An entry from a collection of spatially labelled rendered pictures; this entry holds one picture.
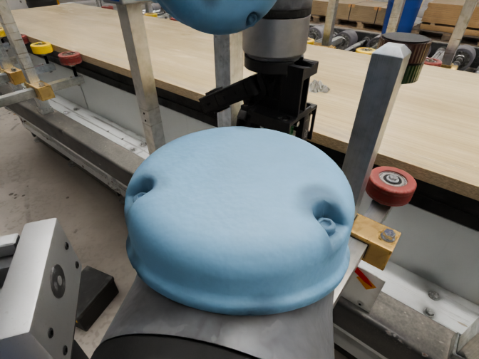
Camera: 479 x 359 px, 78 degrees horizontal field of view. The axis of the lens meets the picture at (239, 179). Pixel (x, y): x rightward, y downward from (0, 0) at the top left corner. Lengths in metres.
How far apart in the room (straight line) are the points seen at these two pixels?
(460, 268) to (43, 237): 0.76
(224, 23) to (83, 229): 1.77
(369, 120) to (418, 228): 0.39
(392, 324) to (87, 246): 1.49
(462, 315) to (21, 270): 0.79
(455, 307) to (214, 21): 0.78
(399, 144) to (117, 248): 1.41
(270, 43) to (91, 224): 1.67
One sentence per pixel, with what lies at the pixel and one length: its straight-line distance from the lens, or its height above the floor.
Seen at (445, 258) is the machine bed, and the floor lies 0.70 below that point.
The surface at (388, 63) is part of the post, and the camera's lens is 0.40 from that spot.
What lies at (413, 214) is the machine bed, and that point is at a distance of 0.75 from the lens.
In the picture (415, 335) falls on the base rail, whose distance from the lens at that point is 0.66.
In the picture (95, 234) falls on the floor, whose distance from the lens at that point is 1.83.
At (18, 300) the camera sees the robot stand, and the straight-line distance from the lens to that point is 0.34.
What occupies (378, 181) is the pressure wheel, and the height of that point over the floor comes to 0.91.
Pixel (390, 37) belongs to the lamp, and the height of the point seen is 1.15.
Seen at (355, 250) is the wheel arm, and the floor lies 0.86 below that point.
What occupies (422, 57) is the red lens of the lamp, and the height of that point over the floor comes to 1.13.
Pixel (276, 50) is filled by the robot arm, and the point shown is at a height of 1.15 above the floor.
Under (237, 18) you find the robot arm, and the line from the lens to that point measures 0.17.
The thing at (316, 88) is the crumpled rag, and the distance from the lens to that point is 0.94.
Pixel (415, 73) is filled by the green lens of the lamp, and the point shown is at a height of 1.11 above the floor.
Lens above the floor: 1.23
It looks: 38 degrees down
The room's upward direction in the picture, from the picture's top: straight up
